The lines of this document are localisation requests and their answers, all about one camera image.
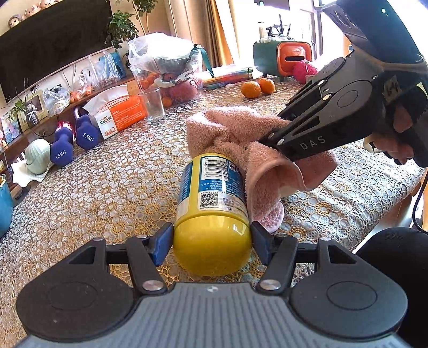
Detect clear plastic bag of fruit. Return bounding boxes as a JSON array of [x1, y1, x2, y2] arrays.
[[128, 32, 205, 108]]

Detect black cable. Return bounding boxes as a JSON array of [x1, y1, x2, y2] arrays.
[[411, 177, 428, 229]]

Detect pale green helmet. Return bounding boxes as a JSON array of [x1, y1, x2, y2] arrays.
[[24, 138, 52, 175]]

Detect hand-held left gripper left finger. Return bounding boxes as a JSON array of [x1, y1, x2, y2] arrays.
[[68, 222, 174, 296]]

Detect wooden television cabinet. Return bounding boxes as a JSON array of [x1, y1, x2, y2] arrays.
[[0, 74, 136, 175]]

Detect white cloth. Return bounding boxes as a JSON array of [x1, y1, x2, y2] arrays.
[[11, 162, 51, 188]]

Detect photo frame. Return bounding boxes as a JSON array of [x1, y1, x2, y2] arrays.
[[17, 94, 49, 132]]

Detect beige curtain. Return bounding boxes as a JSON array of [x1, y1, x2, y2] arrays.
[[165, 0, 242, 68]]

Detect black television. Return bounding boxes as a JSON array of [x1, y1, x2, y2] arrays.
[[0, 0, 113, 105]]

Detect green and orange desktop bin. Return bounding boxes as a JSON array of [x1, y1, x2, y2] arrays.
[[253, 40, 312, 83]]

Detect white plastic bags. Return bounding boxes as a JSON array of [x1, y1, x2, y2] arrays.
[[79, 50, 128, 92]]

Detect pink towel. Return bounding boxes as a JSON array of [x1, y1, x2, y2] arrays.
[[185, 109, 339, 234]]

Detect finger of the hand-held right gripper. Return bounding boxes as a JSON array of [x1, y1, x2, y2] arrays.
[[277, 58, 347, 126], [258, 97, 339, 162]]

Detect grey bowl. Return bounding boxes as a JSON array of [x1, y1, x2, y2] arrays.
[[152, 55, 192, 76]]

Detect clear drinking glass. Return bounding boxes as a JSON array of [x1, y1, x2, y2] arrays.
[[138, 87, 166, 123]]

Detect yellow container with blue label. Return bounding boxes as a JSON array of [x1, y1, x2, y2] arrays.
[[173, 153, 252, 277]]

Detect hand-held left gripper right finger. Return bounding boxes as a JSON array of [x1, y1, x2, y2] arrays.
[[251, 221, 358, 295]]

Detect stack of colourful books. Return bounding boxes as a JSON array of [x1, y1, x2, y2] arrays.
[[202, 66, 255, 90]]

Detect purple dumbbell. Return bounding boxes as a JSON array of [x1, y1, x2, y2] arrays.
[[75, 114, 100, 150], [50, 127, 74, 167]]

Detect green potted plant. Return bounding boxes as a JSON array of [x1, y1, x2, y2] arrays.
[[105, 0, 158, 51]]

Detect small bag of oranges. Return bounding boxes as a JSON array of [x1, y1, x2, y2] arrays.
[[68, 84, 93, 104]]

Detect orange fruit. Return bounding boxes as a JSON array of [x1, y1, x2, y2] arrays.
[[258, 77, 276, 95], [241, 81, 261, 99]]

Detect red mesh bag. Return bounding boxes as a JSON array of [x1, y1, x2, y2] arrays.
[[292, 61, 318, 84]]

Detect blue bin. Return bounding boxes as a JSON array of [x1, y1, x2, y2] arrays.
[[0, 173, 14, 239]]

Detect orange and white tissue box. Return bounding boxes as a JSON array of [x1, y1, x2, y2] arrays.
[[82, 85, 148, 140]]

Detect person's right hand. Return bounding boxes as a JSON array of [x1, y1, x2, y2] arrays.
[[370, 106, 422, 165]]

